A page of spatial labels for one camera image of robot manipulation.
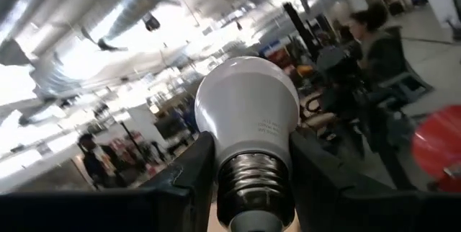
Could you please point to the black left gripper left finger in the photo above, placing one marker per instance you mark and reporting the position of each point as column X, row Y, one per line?
column 108, row 212

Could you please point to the person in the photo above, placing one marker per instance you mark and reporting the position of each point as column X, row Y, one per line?
column 95, row 163
column 381, row 52

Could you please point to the white LED light bulb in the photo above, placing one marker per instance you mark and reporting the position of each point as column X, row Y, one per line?
column 248, row 109

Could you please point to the black rig frame post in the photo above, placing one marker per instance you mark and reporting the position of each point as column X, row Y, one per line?
column 299, row 26

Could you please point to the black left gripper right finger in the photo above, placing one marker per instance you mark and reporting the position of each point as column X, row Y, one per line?
column 360, row 210

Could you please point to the black ceiling spotlight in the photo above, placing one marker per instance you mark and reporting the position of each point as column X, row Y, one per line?
column 151, row 22

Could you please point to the red desk lamp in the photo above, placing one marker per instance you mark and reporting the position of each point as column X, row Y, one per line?
column 439, row 145

